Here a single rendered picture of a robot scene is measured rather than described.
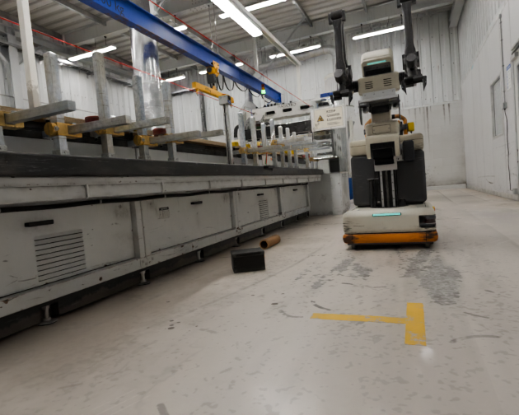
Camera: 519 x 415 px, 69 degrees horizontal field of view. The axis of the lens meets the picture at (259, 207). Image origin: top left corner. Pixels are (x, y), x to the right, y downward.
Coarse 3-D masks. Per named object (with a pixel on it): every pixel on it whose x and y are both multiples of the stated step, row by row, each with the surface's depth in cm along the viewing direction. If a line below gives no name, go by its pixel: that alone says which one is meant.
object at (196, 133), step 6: (186, 132) 187; (192, 132) 186; (198, 132) 185; (150, 138) 195; (156, 138) 194; (162, 138) 192; (168, 138) 191; (174, 138) 190; (180, 138) 188; (186, 138) 190; (132, 144) 200
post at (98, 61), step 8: (96, 56) 167; (96, 64) 168; (104, 64) 170; (96, 72) 168; (104, 72) 170; (96, 80) 168; (104, 80) 169; (96, 88) 169; (104, 88) 169; (96, 96) 169; (104, 96) 169; (104, 104) 169; (104, 112) 168; (104, 136) 169; (104, 144) 170; (112, 144) 172; (104, 152) 170; (112, 152) 171
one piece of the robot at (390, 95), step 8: (392, 88) 256; (368, 96) 262; (376, 96) 260; (384, 96) 250; (392, 96) 248; (360, 104) 258; (368, 104) 258; (392, 104) 258; (360, 112) 260; (376, 112) 262; (384, 112) 262; (360, 120) 260
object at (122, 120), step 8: (96, 120) 144; (104, 120) 142; (112, 120) 141; (120, 120) 139; (128, 120) 139; (72, 128) 148; (80, 128) 147; (88, 128) 145; (96, 128) 145; (104, 128) 146; (48, 136) 154
